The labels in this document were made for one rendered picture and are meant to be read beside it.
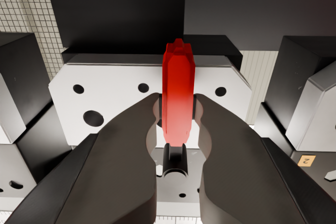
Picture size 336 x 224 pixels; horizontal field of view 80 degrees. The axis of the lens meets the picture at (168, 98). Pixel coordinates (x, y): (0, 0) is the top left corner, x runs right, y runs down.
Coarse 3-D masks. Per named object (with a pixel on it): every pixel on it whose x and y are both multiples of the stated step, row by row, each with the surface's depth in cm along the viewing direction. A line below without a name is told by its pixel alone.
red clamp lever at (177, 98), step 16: (176, 48) 10; (176, 64) 10; (192, 64) 10; (176, 80) 10; (192, 80) 11; (176, 96) 11; (192, 96) 11; (176, 112) 11; (176, 128) 12; (176, 144) 13; (176, 160) 14; (176, 176) 14
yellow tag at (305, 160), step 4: (304, 156) 18; (308, 156) 18; (312, 156) 18; (300, 160) 18; (304, 160) 18; (308, 160) 18; (312, 160) 18; (300, 164) 19; (304, 164) 19; (308, 164) 19
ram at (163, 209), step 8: (0, 200) 24; (8, 200) 24; (16, 200) 23; (0, 208) 24; (8, 208) 24; (160, 208) 23; (168, 208) 23; (176, 208) 23; (184, 208) 23; (192, 208) 23; (176, 216) 24; (184, 216) 24; (192, 216) 24
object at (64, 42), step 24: (72, 0) 15; (96, 0) 15; (120, 0) 15; (144, 0) 15; (168, 0) 15; (72, 24) 16; (96, 24) 16; (120, 24) 16; (144, 24) 16; (168, 24) 16
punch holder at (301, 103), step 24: (288, 48) 20; (312, 48) 17; (288, 72) 20; (312, 72) 16; (288, 96) 19; (312, 96) 16; (264, 120) 24; (288, 120) 19; (312, 120) 16; (288, 144) 19; (312, 144) 17; (312, 168) 19
